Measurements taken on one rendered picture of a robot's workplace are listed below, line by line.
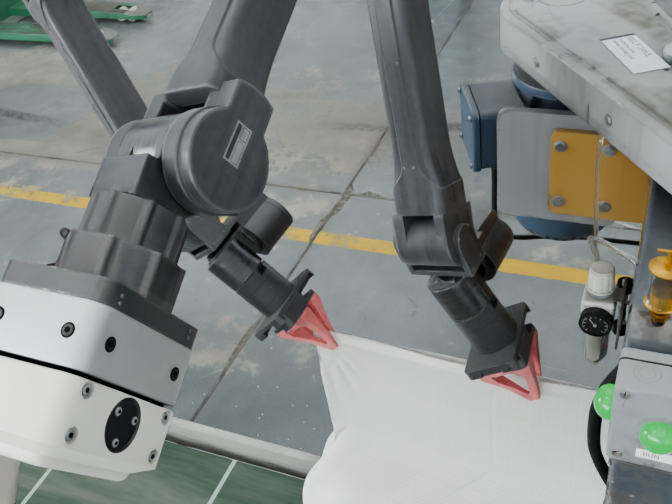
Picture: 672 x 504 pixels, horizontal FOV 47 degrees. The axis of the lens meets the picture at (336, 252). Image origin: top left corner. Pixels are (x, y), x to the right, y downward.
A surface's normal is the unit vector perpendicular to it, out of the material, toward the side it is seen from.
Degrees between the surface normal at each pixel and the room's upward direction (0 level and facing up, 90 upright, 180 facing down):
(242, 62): 66
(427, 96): 72
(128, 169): 35
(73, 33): 53
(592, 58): 0
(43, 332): 30
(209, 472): 0
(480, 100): 1
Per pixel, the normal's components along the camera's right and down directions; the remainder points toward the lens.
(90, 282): -0.31, -0.37
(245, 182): 0.76, 0.01
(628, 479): -0.38, 0.62
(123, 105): 0.39, -0.13
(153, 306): 0.91, 0.15
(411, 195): -0.62, 0.31
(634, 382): -0.14, -0.78
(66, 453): 0.23, 0.87
